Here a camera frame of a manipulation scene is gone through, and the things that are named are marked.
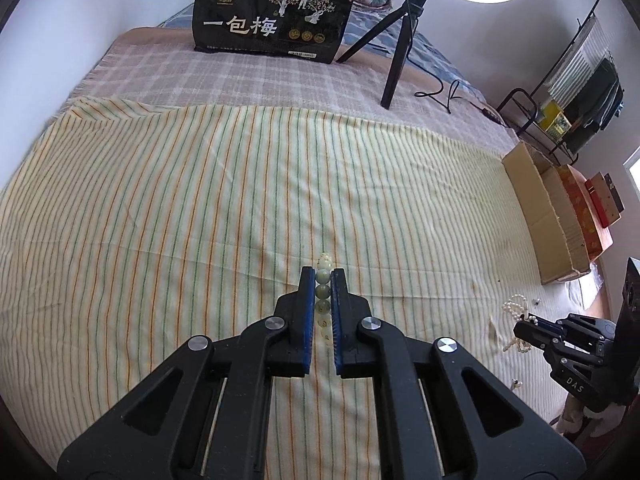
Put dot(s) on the brown cardboard box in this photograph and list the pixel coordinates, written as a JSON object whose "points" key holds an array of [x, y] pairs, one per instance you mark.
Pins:
{"points": [[553, 225]]}

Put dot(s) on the black snack bag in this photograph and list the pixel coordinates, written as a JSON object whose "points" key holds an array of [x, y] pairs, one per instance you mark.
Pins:
{"points": [[308, 29]]}

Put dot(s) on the window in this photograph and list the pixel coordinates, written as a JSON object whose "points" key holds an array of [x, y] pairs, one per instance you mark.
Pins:
{"points": [[632, 166]]}

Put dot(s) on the pink checkered blanket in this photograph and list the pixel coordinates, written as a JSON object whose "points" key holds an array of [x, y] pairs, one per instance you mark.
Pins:
{"points": [[160, 66]]}

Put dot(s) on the yellow striped cloth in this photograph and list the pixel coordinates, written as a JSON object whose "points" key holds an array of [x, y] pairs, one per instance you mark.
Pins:
{"points": [[130, 227]]}

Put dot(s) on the striped hanging towel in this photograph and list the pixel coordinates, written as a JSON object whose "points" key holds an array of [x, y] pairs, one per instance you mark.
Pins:
{"points": [[579, 63]]}

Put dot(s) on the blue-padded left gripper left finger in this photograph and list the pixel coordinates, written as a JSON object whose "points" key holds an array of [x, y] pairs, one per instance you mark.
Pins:
{"points": [[203, 413]]}

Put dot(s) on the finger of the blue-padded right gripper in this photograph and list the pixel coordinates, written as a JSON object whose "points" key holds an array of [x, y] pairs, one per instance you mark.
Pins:
{"points": [[542, 334]]}

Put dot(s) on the yellow green box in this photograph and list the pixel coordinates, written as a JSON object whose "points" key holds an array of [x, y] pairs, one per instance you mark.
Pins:
{"points": [[553, 121]]}

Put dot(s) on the grey gloved right hand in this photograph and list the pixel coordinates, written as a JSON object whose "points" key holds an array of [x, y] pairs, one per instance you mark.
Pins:
{"points": [[575, 413]]}

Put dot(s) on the dark hanging clothes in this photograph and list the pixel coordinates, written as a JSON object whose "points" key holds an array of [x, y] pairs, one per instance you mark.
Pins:
{"points": [[594, 106]]}

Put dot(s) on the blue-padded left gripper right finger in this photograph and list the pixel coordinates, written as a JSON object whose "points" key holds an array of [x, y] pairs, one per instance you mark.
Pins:
{"points": [[440, 413]]}

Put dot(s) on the black clothes rack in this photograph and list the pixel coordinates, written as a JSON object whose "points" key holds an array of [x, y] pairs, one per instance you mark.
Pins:
{"points": [[521, 109]]}

